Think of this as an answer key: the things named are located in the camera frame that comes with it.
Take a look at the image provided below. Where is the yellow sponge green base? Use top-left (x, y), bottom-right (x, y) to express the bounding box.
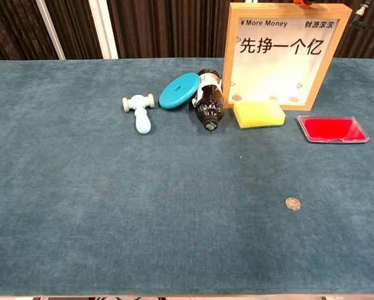
top-left (233, 100), bottom-right (287, 129)

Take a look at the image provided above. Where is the wooden coin box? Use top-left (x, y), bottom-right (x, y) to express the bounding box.
top-left (222, 2), bottom-right (353, 112)

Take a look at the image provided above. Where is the red clear plastic card case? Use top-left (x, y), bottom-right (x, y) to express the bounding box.
top-left (297, 114), bottom-right (370, 144)

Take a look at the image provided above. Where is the dark brown pleated curtain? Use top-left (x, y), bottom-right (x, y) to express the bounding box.
top-left (0, 0), bottom-right (374, 63)

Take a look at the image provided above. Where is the brown glass bottle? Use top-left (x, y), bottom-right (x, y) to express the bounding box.
top-left (191, 68), bottom-right (225, 132)

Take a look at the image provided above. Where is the blue round disc with hole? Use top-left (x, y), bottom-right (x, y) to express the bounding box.
top-left (158, 72), bottom-right (201, 110)

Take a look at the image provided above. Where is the light blue toy hammer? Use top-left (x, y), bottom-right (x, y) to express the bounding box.
top-left (122, 92), bottom-right (155, 135)

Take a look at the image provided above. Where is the teal velvet tablecloth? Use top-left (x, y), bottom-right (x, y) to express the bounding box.
top-left (0, 57), bottom-right (374, 296)

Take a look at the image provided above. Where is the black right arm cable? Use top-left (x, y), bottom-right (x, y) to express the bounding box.
top-left (350, 0), bottom-right (374, 29)

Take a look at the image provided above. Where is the white metal post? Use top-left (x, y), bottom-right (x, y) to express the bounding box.
top-left (88, 0), bottom-right (119, 60)

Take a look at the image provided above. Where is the thin grey metal post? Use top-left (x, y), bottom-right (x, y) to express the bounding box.
top-left (35, 0), bottom-right (66, 60)

